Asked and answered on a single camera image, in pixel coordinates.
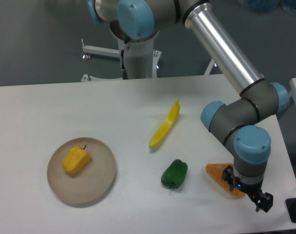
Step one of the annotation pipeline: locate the green bell pepper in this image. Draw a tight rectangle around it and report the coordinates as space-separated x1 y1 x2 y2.
161 159 188 189

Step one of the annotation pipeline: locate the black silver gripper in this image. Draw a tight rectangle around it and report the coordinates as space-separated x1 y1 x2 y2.
222 165 274 213

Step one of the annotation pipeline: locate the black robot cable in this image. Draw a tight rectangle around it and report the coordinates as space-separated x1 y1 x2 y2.
120 36 132 80

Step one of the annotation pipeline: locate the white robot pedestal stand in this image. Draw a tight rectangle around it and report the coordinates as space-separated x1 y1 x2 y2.
80 23 221 82

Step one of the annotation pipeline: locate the blue object in background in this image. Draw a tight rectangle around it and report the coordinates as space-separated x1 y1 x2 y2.
241 0 296 15

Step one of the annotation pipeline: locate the yellow bell pepper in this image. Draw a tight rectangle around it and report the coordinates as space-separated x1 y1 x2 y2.
62 145 91 175

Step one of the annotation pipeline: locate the yellow banana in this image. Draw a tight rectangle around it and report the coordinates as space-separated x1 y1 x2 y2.
149 98 180 149

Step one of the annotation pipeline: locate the orange carrot piece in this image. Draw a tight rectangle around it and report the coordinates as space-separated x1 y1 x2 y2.
205 163 246 198

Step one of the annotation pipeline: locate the black device at table edge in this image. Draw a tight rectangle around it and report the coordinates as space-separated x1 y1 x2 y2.
285 198 296 223

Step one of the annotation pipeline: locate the beige round plate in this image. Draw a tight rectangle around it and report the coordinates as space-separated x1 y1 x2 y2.
47 137 117 206

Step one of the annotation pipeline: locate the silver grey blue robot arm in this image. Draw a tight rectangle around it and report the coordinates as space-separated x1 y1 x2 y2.
87 0 289 212

